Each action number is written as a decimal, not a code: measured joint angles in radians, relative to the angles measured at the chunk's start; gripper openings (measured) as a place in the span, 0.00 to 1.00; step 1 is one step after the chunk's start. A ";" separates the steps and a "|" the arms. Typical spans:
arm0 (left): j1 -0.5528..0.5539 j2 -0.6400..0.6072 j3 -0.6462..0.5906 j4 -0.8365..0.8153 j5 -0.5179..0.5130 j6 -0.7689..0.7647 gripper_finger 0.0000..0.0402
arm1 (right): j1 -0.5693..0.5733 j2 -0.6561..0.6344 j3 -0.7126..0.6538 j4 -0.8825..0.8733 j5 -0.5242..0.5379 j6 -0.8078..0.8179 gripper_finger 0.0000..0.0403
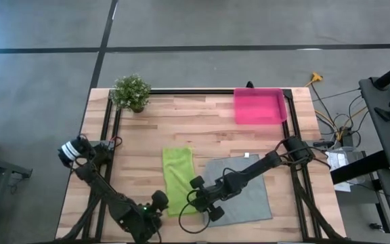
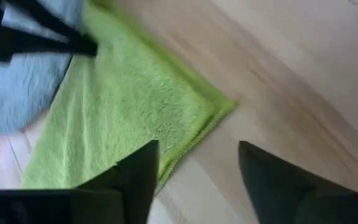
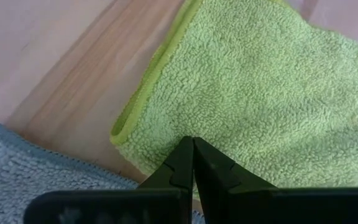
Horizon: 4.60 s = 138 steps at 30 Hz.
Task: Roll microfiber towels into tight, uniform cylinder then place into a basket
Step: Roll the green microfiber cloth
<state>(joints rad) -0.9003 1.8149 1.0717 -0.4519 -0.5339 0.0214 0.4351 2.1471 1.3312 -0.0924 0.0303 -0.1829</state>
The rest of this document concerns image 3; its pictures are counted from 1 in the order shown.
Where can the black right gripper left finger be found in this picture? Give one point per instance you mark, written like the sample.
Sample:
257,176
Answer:
179,174

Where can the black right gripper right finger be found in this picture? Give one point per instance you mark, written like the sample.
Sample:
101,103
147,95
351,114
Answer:
216,180

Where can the green microfiber towel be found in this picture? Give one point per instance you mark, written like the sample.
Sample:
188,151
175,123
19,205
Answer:
259,93

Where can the grey microfiber towel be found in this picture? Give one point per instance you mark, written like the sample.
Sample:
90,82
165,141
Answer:
26,168

